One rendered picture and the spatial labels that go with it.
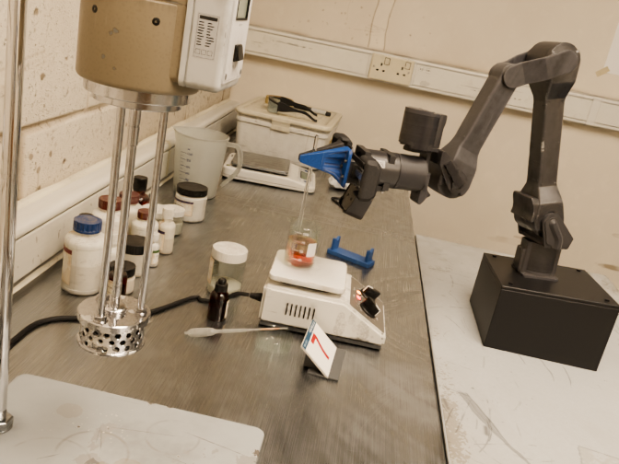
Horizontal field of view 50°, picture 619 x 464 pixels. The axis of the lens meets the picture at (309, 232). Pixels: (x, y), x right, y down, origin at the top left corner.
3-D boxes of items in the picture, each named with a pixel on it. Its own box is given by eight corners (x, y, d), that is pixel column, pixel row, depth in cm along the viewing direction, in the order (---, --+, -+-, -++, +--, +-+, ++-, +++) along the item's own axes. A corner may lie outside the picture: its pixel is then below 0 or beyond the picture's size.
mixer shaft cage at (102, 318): (156, 331, 67) (188, 87, 59) (132, 365, 61) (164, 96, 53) (92, 317, 67) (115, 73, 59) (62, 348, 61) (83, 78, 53)
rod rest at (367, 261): (374, 264, 138) (378, 249, 137) (367, 269, 135) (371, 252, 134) (332, 249, 142) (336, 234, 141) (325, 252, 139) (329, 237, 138)
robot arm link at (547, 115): (556, 40, 109) (521, 41, 108) (584, 41, 102) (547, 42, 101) (539, 225, 119) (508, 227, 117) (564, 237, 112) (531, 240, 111)
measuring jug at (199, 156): (243, 197, 165) (253, 139, 161) (227, 210, 153) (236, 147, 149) (175, 179, 168) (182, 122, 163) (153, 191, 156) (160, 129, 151)
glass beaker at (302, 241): (319, 266, 108) (329, 220, 105) (306, 276, 103) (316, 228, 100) (286, 255, 110) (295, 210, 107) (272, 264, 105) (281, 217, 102)
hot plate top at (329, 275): (346, 267, 111) (347, 262, 111) (344, 295, 100) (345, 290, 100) (277, 252, 112) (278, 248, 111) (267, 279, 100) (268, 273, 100)
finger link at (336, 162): (353, 151, 98) (344, 189, 100) (345, 145, 101) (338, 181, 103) (308, 145, 96) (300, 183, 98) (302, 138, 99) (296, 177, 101)
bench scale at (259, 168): (313, 196, 180) (317, 179, 178) (220, 179, 178) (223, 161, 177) (314, 179, 197) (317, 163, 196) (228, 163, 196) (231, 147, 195)
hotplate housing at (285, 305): (380, 317, 114) (391, 274, 112) (381, 353, 102) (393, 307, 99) (255, 290, 115) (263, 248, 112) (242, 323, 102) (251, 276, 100)
